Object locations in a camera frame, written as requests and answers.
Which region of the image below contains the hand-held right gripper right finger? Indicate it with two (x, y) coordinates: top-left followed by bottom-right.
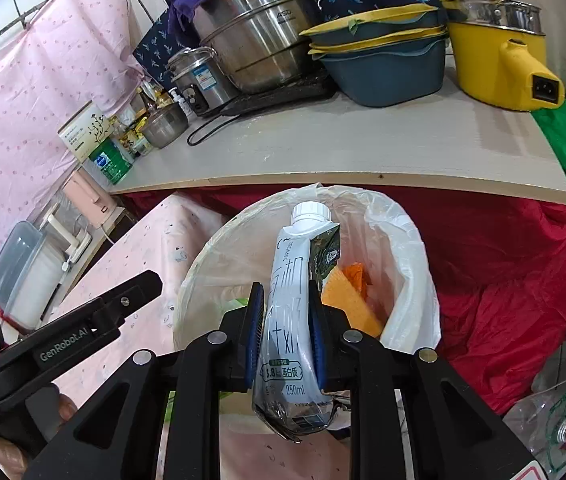
(308, 292), (534, 480)

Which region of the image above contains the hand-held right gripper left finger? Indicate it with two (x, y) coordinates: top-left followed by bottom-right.
(30, 282), (266, 480)

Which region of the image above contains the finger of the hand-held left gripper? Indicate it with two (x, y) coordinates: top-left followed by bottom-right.
(0, 270), (163, 357)

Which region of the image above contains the orange snack bag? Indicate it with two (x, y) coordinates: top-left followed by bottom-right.
(320, 262), (384, 338)

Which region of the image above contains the green white milk carton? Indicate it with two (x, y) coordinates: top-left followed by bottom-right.
(253, 201), (349, 443)

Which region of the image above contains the white lined trash bin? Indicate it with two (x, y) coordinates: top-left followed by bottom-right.
(173, 182), (441, 411)

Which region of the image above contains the person's left hand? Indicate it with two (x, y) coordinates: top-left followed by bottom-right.
(0, 385), (78, 462)

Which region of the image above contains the white dish box clear lid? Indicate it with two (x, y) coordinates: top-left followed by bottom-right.
(0, 221), (64, 331)

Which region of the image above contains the white glass kettle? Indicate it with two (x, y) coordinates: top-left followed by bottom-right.
(38, 205), (91, 263)

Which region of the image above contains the pink electric kettle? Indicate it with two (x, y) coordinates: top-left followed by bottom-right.
(62, 170), (118, 228)

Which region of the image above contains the green tin can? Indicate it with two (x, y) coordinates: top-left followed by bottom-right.
(88, 139), (134, 184)

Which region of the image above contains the dark sauce bottle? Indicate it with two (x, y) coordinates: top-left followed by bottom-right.
(112, 114), (131, 147)

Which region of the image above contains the white green cardboard box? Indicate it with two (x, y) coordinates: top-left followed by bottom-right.
(58, 101), (114, 163)

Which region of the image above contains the small steel lidded pot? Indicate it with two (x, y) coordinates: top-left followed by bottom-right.
(140, 105), (190, 150)

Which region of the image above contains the red cloth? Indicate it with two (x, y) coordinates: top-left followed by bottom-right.
(123, 185), (566, 416)

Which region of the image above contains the white pump bottle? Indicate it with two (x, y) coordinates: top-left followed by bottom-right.
(170, 87), (189, 116)

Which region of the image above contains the brown glass bottle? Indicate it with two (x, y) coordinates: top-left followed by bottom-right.
(135, 85), (156, 111)

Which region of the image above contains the pink dotted curtain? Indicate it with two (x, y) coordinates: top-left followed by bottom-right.
(0, 0), (144, 256)

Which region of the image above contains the steel rice cooker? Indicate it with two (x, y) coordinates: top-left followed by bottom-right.
(167, 46), (239, 116)

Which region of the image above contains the black induction cooktop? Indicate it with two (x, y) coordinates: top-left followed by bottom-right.
(218, 72), (336, 116)

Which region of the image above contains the clear plastic jar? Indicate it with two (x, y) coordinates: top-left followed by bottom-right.
(503, 382), (566, 476)

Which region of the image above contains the large steel steamer pot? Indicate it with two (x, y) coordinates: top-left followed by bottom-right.
(190, 0), (324, 93)

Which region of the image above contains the yellow rimmed basin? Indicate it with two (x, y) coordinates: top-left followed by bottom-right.
(308, 29), (449, 57)
(300, 4), (450, 37)

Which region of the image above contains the yellow electric pot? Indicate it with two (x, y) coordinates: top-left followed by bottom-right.
(436, 0), (566, 112)

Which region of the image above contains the black power cable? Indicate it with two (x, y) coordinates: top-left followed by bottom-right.
(187, 110), (244, 147)

